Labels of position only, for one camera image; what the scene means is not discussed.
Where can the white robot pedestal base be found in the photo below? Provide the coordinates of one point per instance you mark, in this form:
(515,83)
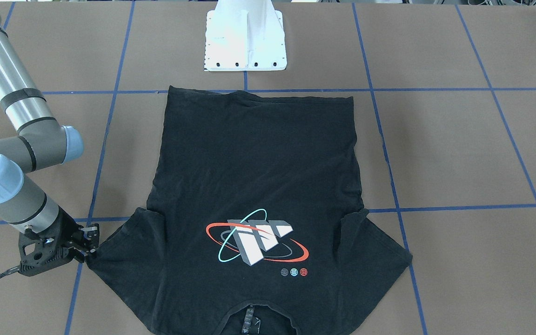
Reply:
(244,35)

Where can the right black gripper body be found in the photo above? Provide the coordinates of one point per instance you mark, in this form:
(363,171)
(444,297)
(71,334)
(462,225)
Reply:
(66,229)

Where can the black graphic t-shirt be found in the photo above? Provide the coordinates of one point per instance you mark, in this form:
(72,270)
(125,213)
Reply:
(255,224)

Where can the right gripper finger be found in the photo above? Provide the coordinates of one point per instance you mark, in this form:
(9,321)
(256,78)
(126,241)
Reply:
(90,239)

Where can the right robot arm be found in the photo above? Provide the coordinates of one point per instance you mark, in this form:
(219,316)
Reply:
(40,142)

